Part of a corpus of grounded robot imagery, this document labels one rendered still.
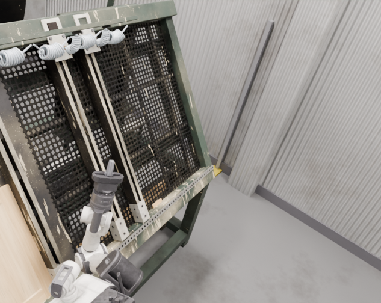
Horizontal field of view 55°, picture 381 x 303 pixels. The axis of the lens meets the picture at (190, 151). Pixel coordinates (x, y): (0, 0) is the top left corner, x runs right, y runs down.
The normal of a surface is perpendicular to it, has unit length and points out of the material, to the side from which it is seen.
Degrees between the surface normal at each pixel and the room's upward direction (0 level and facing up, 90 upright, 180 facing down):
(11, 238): 56
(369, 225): 90
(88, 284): 23
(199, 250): 0
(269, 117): 90
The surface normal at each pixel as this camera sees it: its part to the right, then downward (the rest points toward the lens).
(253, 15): -0.56, 0.37
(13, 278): 0.80, -0.04
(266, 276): 0.24, -0.79
